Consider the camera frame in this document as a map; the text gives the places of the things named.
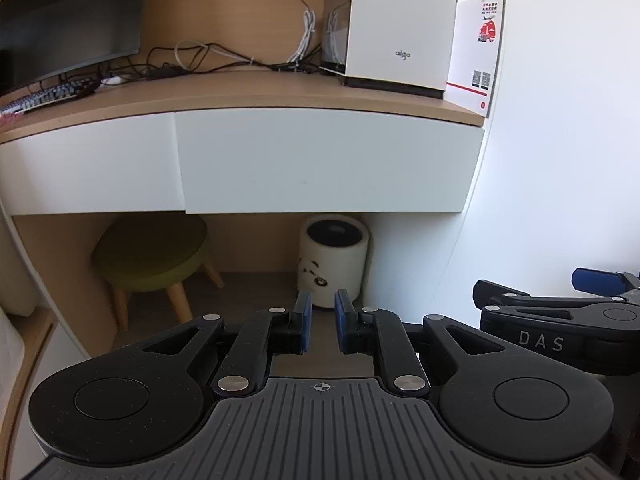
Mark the narrow white desk drawer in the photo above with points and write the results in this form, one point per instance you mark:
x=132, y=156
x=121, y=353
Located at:
x=90, y=165

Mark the green round stool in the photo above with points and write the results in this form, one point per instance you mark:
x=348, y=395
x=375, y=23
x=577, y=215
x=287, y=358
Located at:
x=150, y=255

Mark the white panda bin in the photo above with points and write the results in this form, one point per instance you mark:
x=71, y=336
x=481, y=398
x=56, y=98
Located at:
x=332, y=265

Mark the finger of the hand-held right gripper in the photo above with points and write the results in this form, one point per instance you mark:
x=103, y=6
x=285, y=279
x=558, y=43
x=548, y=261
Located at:
x=500, y=292
x=595, y=278

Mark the white computer mouse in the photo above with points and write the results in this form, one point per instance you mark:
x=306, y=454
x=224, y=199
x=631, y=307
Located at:
x=113, y=80

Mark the white computer case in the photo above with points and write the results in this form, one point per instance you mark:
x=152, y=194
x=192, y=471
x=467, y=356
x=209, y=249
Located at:
x=400, y=20

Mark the black computer monitor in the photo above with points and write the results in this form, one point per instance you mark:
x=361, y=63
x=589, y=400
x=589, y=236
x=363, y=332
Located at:
x=70, y=20

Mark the white printed card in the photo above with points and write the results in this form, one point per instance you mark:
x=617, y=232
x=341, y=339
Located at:
x=475, y=60

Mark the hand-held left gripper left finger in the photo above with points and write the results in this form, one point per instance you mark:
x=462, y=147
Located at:
x=303, y=321

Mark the black keyboard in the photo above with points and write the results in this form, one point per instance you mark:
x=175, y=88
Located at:
x=45, y=96

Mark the black power adapter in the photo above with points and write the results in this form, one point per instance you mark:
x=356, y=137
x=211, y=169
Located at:
x=162, y=73

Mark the wide white desk drawer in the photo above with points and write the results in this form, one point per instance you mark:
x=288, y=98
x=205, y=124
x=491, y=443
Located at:
x=325, y=160

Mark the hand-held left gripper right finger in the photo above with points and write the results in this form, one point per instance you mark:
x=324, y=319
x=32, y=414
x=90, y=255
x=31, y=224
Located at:
x=344, y=322

